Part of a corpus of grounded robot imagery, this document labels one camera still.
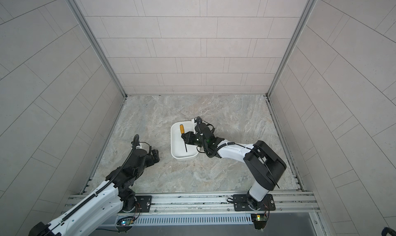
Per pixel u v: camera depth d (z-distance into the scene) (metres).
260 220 0.68
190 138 0.73
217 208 0.71
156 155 0.74
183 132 0.83
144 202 0.72
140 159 0.62
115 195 0.53
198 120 0.77
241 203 0.71
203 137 0.65
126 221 0.64
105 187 0.52
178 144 0.92
